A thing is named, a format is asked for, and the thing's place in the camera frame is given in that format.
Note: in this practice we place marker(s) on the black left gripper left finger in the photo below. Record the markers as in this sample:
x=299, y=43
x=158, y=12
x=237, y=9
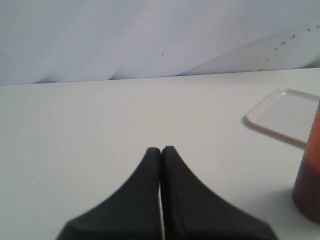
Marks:
x=130, y=213

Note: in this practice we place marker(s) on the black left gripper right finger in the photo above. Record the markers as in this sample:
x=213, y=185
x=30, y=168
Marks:
x=191, y=211

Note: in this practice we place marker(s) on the red sauce squeeze bottle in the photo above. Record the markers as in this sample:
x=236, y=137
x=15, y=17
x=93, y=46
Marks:
x=306, y=189

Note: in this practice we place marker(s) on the white rectangular plastic tray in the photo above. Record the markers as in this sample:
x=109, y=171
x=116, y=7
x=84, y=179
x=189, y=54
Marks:
x=285, y=115

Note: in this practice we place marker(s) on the white backdrop sheet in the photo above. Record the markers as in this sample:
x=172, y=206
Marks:
x=48, y=41

